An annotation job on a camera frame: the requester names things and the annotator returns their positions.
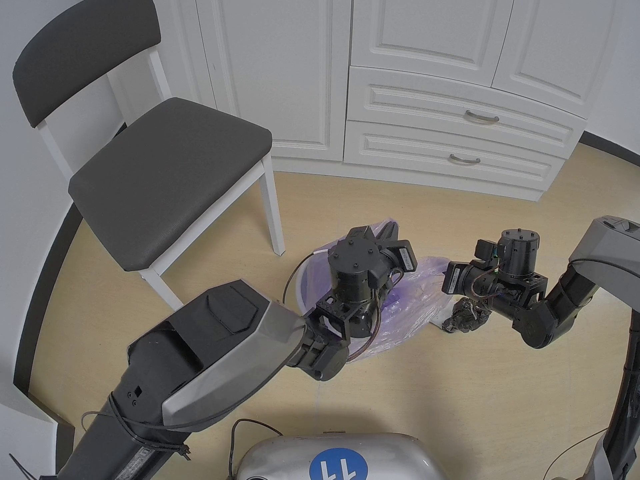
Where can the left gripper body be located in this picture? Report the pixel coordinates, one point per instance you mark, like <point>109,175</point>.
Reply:
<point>397,263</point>

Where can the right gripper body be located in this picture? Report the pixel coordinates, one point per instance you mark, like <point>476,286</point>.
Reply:
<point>470,278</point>

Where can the purple plastic bag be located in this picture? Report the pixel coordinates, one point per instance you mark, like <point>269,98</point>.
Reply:
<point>415,308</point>

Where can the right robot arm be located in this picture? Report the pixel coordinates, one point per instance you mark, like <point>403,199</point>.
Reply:
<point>600,258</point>

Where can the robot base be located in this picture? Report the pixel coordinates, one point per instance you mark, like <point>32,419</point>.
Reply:
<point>340,455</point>

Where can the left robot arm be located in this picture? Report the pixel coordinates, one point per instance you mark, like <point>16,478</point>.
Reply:
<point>225,343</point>

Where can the crumpled black plastic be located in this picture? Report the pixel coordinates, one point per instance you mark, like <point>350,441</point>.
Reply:
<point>467,318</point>

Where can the pale grey trash bin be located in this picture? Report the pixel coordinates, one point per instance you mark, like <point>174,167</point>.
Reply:
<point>312,288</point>

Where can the crumpled white paper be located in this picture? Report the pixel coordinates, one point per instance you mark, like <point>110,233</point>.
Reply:
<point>439,322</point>

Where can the white wardrobe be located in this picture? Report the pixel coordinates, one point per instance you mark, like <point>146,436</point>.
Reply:
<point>425,18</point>

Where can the white chair with grey seat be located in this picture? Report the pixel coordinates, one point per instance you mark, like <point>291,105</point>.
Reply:
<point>165,178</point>

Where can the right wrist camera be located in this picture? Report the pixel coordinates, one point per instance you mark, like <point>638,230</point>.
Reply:
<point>485,250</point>

